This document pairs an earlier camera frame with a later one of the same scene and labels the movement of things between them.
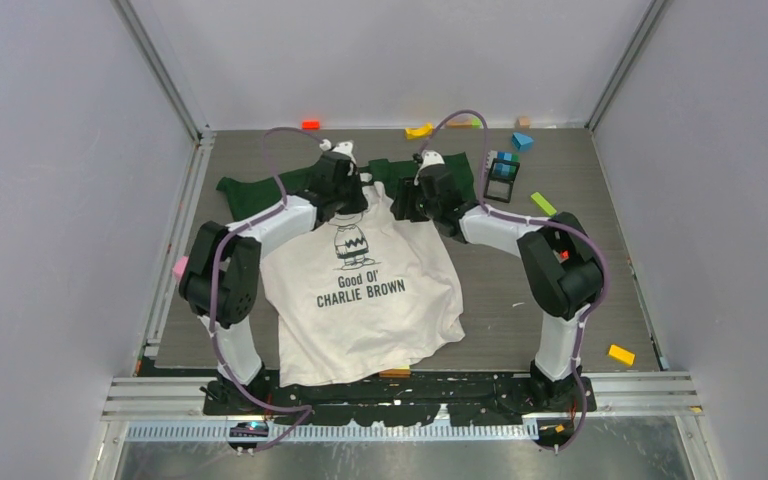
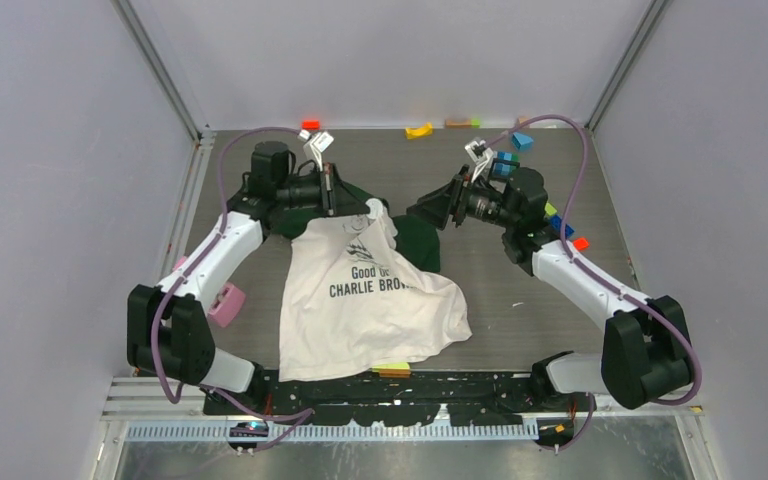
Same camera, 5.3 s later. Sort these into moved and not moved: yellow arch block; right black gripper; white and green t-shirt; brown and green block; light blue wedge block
Moved: right black gripper; white and green t-shirt
Not moved: light blue wedge block; yellow arch block; brown and green block
